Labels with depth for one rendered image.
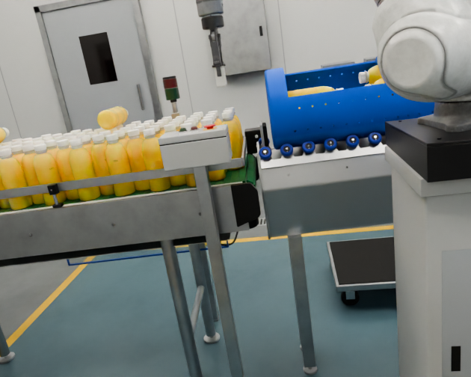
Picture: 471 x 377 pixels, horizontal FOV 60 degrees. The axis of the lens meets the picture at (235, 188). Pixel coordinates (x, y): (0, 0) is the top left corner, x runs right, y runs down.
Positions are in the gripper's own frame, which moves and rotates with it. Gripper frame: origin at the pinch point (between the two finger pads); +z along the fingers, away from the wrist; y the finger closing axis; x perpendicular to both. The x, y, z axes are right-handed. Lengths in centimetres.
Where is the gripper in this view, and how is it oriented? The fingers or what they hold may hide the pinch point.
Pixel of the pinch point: (220, 78)
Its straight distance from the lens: 149.6
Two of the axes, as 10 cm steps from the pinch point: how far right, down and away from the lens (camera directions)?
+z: 1.4, 9.5, 2.9
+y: 0.5, -2.9, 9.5
